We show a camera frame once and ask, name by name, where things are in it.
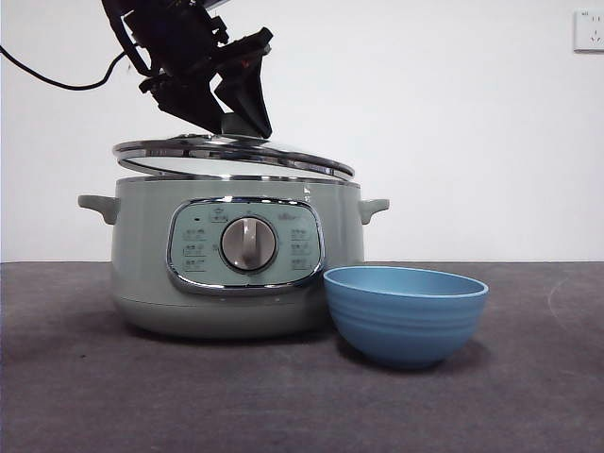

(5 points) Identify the black cable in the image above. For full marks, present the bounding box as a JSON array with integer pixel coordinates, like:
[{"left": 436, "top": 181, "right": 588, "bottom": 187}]
[{"left": 0, "top": 44, "right": 131, "bottom": 91}]

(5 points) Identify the blue ribbed bowl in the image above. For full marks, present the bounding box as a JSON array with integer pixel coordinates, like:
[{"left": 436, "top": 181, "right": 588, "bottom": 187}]
[{"left": 323, "top": 265, "right": 490, "bottom": 370}]

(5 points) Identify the glass lid with green knob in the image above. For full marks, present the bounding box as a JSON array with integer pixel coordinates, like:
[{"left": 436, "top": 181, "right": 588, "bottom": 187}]
[{"left": 111, "top": 112, "right": 356, "bottom": 183}]

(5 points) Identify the pale green electric steamer pot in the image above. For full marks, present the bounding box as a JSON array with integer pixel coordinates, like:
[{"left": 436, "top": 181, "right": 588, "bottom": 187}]
[{"left": 77, "top": 174, "right": 391, "bottom": 340}]

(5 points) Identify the white wall socket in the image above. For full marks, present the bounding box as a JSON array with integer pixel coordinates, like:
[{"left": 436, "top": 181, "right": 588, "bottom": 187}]
[{"left": 573, "top": 9, "right": 604, "bottom": 53}]

